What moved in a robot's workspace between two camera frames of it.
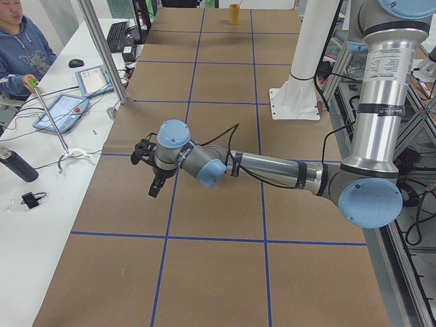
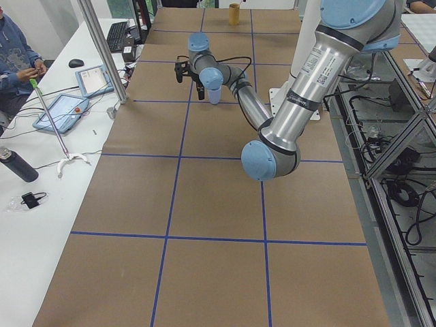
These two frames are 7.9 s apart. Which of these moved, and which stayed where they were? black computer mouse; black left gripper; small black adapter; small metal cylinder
Moved: black left gripper
Stayed: small black adapter; black computer mouse; small metal cylinder
